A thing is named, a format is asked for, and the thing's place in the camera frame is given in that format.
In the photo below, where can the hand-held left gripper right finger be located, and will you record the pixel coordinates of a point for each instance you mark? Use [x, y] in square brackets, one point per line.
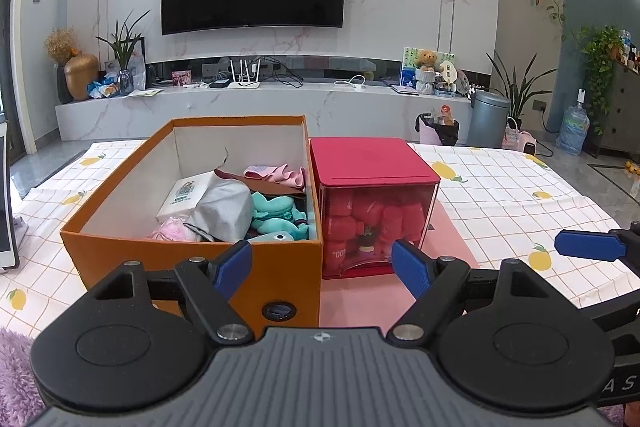
[407, 264]

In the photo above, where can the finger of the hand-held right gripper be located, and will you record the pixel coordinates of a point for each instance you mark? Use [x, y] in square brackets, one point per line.
[585, 244]

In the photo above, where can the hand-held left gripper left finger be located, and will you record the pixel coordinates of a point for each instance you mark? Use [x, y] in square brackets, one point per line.
[235, 264]

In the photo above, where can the grey cloth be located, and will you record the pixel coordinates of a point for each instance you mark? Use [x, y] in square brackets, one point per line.
[222, 212]

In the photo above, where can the orange cardboard box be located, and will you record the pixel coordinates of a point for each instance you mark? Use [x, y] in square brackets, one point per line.
[290, 272]

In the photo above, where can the teal plush toy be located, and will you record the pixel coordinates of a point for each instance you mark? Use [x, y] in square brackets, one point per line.
[270, 207]

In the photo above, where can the brown soft item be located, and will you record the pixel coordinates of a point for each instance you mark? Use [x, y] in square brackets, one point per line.
[265, 188]

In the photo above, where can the white tissue packet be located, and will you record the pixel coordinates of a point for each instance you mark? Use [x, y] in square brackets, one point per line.
[182, 199]

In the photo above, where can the pink cloth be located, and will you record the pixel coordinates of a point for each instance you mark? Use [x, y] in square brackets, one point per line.
[280, 174]

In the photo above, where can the pile of red rolled cloths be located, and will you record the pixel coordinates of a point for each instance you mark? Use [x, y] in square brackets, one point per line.
[380, 217]

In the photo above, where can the pink fluffy item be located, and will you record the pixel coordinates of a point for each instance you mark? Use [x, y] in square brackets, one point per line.
[172, 231]

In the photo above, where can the checked lemon tablecloth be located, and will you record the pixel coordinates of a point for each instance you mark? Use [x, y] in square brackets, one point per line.
[500, 187]

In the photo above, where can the red lidded clear container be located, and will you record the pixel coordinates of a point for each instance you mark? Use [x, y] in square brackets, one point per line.
[370, 162]

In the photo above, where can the blue water jug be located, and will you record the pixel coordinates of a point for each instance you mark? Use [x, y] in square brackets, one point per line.
[572, 132]

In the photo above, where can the pink heater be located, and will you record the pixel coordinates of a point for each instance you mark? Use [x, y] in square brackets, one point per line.
[526, 143]

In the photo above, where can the pink waste bin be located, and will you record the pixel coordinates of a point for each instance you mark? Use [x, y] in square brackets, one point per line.
[427, 137]

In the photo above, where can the grey cabinet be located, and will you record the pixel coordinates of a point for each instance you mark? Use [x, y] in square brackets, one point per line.
[625, 107]

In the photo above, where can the grey trash can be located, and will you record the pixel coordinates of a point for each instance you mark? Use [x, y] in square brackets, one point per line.
[487, 122]

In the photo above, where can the tall leafy potted plant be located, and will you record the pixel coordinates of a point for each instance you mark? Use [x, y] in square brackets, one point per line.
[522, 92]

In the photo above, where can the white marble television console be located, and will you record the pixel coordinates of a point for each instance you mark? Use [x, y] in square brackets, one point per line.
[300, 107]

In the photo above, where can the white router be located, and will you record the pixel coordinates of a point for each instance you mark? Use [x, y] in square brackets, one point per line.
[245, 84]

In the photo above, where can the pink photo card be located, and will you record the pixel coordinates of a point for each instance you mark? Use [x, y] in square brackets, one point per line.
[181, 79]

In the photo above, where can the bushy green cabinet plant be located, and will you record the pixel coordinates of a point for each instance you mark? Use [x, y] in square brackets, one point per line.
[600, 52]

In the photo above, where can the yellowish paper sheet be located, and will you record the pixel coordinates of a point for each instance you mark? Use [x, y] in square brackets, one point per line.
[145, 93]

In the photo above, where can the white round fan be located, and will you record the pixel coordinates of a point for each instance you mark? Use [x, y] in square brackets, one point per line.
[448, 72]

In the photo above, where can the brown teddy bear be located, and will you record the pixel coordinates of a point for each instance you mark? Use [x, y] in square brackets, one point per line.
[426, 59]

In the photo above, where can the white plastic bag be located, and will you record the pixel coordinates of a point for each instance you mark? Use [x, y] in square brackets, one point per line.
[136, 72]

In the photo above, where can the snack bags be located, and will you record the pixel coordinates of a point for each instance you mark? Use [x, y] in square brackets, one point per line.
[102, 89]

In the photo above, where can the white tablet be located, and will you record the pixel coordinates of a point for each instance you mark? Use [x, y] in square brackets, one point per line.
[6, 217]

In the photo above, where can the purple fluffy rug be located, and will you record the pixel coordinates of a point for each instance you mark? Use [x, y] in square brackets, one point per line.
[20, 367]

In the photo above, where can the long leaf potted plant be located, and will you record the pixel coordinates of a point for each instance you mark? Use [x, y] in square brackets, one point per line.
[122, 52]

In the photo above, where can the gold vase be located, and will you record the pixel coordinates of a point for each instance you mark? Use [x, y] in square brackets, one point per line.
[81, 77]

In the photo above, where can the dried flower bunch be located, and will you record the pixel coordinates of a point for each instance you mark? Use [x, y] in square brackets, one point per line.
[61, 47]

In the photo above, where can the wall socket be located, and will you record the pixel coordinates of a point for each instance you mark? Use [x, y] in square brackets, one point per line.
[539, 106]

